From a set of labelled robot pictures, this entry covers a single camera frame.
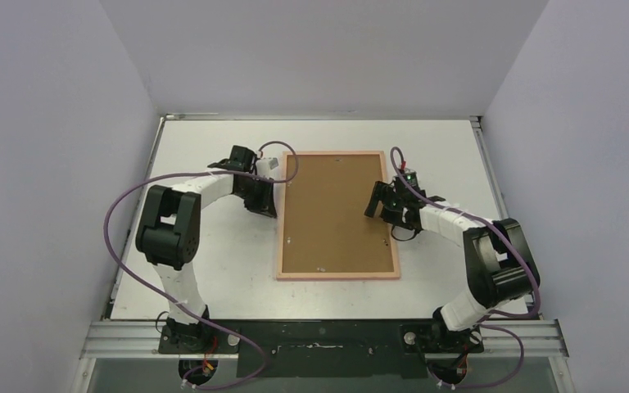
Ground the brown cardboard backing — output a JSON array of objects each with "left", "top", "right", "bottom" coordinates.
[{"left": 282, "top": 154, "right": 395, "bottom": 274}]

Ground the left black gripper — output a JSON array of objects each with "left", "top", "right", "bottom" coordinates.
[{"left": 235, "top": 177, "right": 276, "bottom": 219}]

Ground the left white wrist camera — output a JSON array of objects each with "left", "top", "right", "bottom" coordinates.
[{"left": 256, "top": 157, "right": 278, "bottom": 177}]

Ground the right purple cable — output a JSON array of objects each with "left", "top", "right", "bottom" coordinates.
[{"left": 390, "top": 146, "right": 542, "bottom": 390}]

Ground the aluminium rail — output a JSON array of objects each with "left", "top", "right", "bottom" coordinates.
[{"left": 80, "top": 320, "right": 568, "bottom": 359}]

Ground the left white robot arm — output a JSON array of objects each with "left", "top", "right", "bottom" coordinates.
[{"left": 135, "top": 146, "right": 278, "bottom": 353}]

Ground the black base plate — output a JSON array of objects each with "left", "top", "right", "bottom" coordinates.
[{"left": 158, "top": 318, "right": 484, "bottom": 379}]

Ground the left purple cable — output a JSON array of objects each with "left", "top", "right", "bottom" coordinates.
[{"left": 102, "top": 141, "right": 301, "bottom": 391}]

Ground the purple cable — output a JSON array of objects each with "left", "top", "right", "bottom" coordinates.
[
  {"left": 102, "top": 141, "right": 301, "bottom": 391},
  {"left": 390, "top": 146, "right": 542, "bottom": 390}
]

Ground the pink picture frame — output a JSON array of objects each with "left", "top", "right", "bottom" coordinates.
[{"left": 275, "top": 151, "right": 402, "bottom": 282}]

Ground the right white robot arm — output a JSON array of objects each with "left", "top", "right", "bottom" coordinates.
[{"left": 364, "top": 170, "right": 540, "bottom": 351}]

